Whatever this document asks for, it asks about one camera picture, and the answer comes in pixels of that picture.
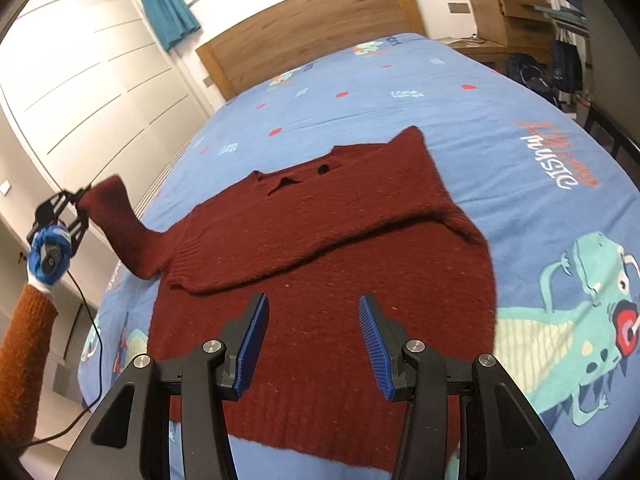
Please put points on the cardboard box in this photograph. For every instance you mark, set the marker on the cardboard box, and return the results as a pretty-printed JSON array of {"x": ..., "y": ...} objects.
[{"x": 510, "y": 15}]

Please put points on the person's left forearm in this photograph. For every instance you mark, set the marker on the person's left forearm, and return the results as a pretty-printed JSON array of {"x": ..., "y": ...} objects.
[{"x": 25, "y": 345}]

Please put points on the teal curtain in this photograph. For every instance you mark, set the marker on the teal curtain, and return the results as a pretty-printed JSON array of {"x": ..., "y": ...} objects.
[{"x": 165, "y": 5}]

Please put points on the dark red knit sweater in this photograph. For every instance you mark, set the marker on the dark red knit sweater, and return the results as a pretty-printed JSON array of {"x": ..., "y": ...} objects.
[{"x": 325, "y": 240}]

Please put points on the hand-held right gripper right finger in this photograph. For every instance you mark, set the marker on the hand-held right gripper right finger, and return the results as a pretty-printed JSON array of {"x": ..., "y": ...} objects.
[{"x": 377, "y": 350}]

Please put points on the blue printed bed sheet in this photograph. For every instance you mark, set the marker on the blue printed bed sheet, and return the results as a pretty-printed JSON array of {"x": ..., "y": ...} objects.
[{"x": 375, "y": 110}]

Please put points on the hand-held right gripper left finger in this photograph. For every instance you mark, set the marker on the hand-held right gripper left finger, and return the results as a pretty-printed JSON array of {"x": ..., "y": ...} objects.
[{"x": 252, "y": 345}]

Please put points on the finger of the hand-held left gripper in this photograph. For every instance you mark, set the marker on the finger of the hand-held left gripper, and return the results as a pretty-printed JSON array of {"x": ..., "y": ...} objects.
[
  {"x": 80, "y": 227},
  {"x": 52, "y": 205}
]

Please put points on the wooden headboard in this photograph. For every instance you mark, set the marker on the wooden headboard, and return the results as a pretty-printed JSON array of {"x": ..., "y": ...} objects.
[{"x": 310, "y": 25}]

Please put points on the white wardrobe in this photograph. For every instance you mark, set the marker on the white wardrobe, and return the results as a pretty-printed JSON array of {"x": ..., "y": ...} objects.
[{"x": 90, "y": 85}]

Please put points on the dark backpack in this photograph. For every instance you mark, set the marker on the dark backpack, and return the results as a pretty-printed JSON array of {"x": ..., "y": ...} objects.
[{"x": 530, "y": 77}]

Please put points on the grey wall switch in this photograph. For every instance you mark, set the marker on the grey wall switch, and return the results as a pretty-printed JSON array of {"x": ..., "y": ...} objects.
[{"x": 459, "y": 7}]

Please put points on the person's left hand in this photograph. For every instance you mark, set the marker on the person's left hand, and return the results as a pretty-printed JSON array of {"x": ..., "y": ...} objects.
[{"x": 37, "y": 265}]

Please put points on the wooden nightstand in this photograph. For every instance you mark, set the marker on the wooden nightstand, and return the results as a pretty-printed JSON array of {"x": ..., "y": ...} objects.
[{"x": 482, "y": 55}]

